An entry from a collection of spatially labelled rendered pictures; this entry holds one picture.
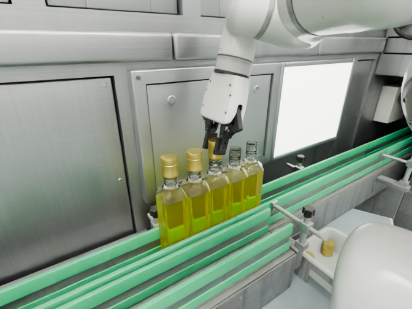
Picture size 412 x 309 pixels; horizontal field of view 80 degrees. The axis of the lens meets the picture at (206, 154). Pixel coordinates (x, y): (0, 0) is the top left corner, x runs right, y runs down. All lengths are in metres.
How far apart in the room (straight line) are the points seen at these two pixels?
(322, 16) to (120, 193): 0.58
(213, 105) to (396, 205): 1.19
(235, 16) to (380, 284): 0.39
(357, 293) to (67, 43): 0.56
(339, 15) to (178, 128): 0.47
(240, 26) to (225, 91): 0.12
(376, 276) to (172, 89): 0.51
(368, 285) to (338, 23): 0.23
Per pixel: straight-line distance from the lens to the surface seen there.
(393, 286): 0.28
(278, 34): 0.47
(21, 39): 0.55
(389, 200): 1.54
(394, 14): 0.25
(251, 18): 0.45
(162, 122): 0.62
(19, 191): 0.65
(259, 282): 0.66
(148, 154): 0.62
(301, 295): 0.81
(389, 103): 1.55
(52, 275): 0.62
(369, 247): 0.28
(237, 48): 0.51
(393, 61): 1.41
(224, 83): 0.52
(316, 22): 0.30
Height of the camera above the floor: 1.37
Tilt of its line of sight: 24 degrees down
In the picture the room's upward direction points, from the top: straight up
